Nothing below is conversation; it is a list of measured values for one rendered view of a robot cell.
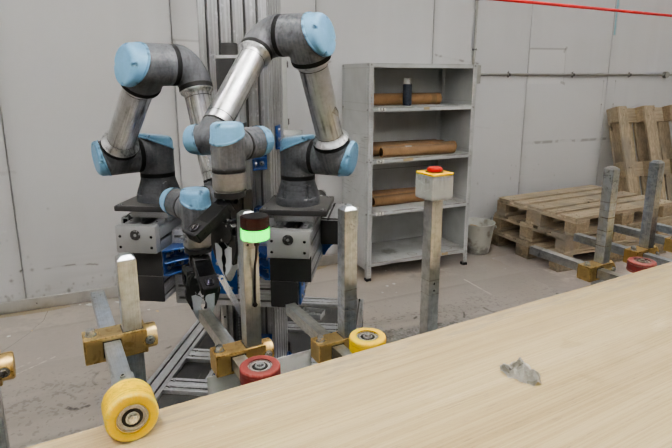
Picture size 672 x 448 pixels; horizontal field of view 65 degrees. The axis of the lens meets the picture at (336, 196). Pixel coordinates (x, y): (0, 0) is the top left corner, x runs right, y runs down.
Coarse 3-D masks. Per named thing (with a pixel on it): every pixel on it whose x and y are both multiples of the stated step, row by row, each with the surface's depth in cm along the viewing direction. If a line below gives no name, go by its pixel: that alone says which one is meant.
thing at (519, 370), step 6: (522, 360) 103; (504, 366) 103; (510, 366) 103; (516, 366) 103; (522, 366) 101; (528, 366) 103; (504, 372) 102; (510, 372) 101; (516, 372) 101; (522, 372) 100; (528, 372) 102; (534, 372) 101; (516, 378) 100; (522, 378) 99; (528, 378) 99; (534, 378) 99; (534, 384) 98
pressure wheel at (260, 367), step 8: (248, 360) 106; (256, 360) 106; (264, 360) 106; (272, 360) 106; (240, 368) 103; (248, 368) 103; (256, 368) 103; (264, 368) 103; (272, 368) 103; (280, 368) 104; (240, 376) 103; (248, 376) 101; (256, 376) 100; (264, 376) 101; (272, 376) 101
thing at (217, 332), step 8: (200, 312) 138; (208, 312) 138; (200, 320) 139; (208, 320) 133; (216, 320) 133; (208, 328) 132; (216, 328) 129; (224, 328) 129; (216, 336) 126; (224, 336) 125; (216, 344) 126; (232, 360) 116; (240, 360) 115
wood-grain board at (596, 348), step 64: (512, 320) 125; (576, 320) 125; (640, 320) 125; (256, 384) 99; (320, 384) 99; (384, 384) 99; (448, 384) 99; (512, 384) 99; (576, 384) 99; (640, 384) 99
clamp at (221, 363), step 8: (224, 344) 119; (232, 344) 119; (240, 344) 119; (264, 344) 119; (272, 344) 121; (224, 352) 116; (232, 352) 116; (240, 352) 117; (248, 352) 118; (256, 352) 118; (264, 352) 120; (272, 352) 121; (216, 360) 114; (224, 360) 115; (216, 368) 115; (224, 368) 115; (232, 368) 116; (216, 376) 115
